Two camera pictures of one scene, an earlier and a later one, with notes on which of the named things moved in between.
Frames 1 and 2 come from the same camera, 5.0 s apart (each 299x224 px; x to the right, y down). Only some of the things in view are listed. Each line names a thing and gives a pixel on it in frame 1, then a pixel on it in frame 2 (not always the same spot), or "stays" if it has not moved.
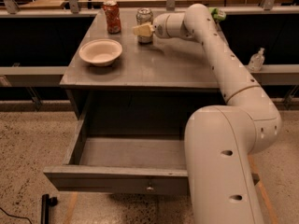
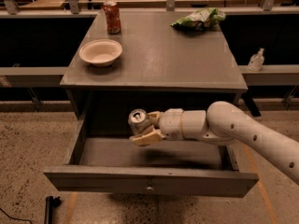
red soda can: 113,17 stays
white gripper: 160,26 -> 171,124
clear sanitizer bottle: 257,61 stays
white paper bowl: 101,52 stays
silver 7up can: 145,16 -> 138,120
